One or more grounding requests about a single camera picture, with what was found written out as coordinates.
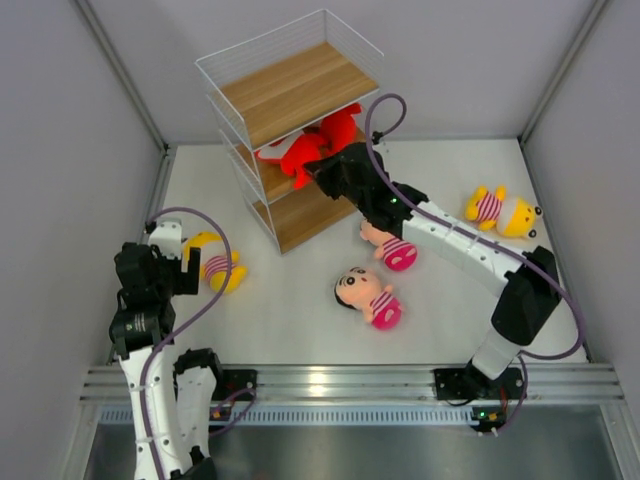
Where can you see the yellow bear plush right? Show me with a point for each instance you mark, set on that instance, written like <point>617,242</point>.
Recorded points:
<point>510,216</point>

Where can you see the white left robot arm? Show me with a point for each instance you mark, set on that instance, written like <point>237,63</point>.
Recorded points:
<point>170,391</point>

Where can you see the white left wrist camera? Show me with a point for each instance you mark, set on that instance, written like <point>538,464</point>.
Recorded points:
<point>166,235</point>

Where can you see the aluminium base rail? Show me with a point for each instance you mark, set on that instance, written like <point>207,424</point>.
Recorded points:
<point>548,383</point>

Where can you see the pink black-haired boy doll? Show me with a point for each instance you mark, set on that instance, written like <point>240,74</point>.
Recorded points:
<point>361,289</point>

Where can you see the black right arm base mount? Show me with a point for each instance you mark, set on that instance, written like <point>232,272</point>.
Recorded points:
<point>457,385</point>

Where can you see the red shark plush toy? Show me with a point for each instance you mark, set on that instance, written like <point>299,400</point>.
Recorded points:
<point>292,152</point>

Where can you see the white wire wooden shelf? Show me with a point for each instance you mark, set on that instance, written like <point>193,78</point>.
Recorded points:
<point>275,84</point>

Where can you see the yellow bear plush left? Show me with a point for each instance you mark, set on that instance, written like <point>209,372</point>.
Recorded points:
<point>213,262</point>

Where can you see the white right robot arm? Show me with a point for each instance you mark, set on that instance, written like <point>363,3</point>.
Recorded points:
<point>525,284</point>

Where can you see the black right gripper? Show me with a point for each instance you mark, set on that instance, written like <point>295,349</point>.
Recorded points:
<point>323,172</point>

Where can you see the yellow bear plush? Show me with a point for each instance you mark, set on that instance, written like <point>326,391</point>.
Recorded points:
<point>510,216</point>
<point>213,262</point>

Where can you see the pink bald baby doll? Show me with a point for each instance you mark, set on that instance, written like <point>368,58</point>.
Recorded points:
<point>398,255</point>

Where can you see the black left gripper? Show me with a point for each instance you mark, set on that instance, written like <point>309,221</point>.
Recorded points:
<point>185,282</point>

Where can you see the slotted grey cable duct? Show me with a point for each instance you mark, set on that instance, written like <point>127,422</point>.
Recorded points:
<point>351,415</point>

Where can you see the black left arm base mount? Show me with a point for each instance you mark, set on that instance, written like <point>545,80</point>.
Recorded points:
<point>234,380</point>

